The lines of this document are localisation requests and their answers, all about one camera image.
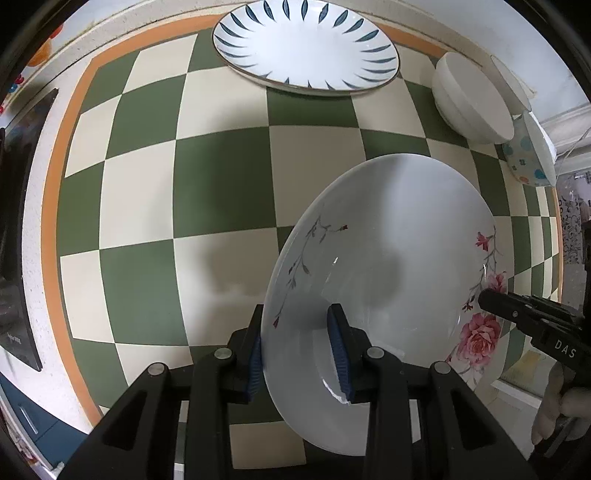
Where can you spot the black and white patterned cloth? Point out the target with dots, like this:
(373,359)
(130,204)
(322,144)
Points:
(575,217)

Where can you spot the green and cream checkered tablecloth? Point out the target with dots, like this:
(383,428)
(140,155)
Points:
(138,207)

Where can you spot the person's right hand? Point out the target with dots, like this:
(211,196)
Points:
(549,410)

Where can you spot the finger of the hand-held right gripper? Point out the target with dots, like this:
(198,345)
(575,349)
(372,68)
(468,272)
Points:
(505,307)

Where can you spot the black flat appliance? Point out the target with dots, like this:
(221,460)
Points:
(18,230)

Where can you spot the white bowl with red flowers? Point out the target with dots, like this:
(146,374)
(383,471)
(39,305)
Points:
(510,81)

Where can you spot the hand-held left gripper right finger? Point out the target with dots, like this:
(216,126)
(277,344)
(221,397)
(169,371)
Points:
(340,355)

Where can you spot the plain white bowl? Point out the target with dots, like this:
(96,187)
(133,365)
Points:
(471,97)

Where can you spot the colourful wall stickers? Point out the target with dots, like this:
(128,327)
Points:
(40,51)

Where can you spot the white plate with blue leaves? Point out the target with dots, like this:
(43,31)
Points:
(307,41)

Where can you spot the white bowl with coloured dots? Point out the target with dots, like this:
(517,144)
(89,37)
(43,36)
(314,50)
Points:
(526,157)

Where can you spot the white plate with pink flowers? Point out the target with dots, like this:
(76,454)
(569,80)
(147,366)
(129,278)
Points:
(406,230)

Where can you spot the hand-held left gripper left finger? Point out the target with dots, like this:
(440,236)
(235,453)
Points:
(256,360)

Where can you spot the blue cabinet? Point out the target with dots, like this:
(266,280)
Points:
(27,415)

